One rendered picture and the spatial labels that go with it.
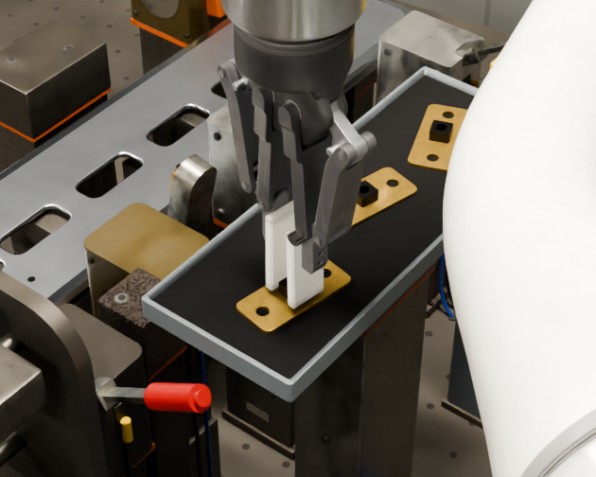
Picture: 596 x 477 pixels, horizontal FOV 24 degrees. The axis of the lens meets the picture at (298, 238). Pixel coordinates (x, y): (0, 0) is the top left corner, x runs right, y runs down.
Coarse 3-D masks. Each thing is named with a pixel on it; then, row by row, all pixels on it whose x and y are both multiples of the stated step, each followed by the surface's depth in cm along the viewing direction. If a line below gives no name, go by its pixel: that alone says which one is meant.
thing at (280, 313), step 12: (336, 276) 101; (348, 276) 101; (264, 288) 101; (276, 288) 101; (324, 288) 101; (336, 288) 101; (240, 300) 100; (252, 300) 100; (264, 300) 100; (276, 300) 100; (312, 300) 100; (240, 312) 99; (252, 312) 99; (276, 312) 99; (288, 312) 99; (300, 312) 99; (264, 324) 98; (276, 324) 98
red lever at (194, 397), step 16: (96, 384) 103; (112, 384) 103; (160, 384) 97; (176, 384) 96; (192, 384) 94; (112, 400) 101; (128, 400) 100; (144, 400) 98; (160, 400) 96; (176, 400) 95; (192, 400) 94; (208, 400) 94
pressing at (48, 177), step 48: (384, 0) 160; (192, 48) 153; (144, 96) 146; (192, 96) 146; (48, 144) 140; (96, 144) 139; (144, 144) 139; (192, 144) 139; (0, 192) 134; (48, 192) 134; (144, 192) 134; (0, 240) 129; (48, 240) 129; (48, 288) 124
